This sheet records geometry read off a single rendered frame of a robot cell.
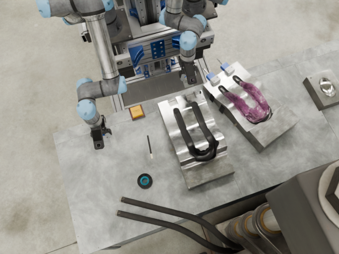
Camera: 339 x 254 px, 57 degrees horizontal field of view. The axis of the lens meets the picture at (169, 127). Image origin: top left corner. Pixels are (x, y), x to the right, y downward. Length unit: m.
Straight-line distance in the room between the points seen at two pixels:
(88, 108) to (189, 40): 0.54
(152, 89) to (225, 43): 0.90
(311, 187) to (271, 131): 1.23
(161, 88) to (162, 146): 0.90
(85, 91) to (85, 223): 0.71
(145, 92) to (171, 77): 0.25
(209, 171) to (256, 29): 1.86
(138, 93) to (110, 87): 1.19
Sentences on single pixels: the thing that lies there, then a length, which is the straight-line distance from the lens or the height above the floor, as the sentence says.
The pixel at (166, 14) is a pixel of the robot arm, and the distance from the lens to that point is 1.57.
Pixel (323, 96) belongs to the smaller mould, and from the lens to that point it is 1.97.
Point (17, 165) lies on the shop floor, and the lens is 2.90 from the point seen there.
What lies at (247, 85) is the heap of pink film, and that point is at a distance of 1.83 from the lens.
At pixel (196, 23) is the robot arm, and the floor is 1.28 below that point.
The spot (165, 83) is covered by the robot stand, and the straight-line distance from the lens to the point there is 2.60.
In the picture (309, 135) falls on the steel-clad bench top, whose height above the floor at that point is 0.80.
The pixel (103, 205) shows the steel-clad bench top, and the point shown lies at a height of 0.80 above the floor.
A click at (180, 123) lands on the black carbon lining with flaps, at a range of 1.73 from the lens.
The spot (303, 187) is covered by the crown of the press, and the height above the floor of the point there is 2.00.
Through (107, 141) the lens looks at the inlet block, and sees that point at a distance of 1.66.
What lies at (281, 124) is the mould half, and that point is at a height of 0.91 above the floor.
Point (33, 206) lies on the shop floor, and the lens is 2.77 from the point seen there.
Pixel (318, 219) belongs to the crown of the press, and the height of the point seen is 2.00.
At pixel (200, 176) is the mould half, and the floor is 0.86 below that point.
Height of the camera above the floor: 2.49
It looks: 69 degrees down
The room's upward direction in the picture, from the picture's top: 7 degrees counter-clockwise
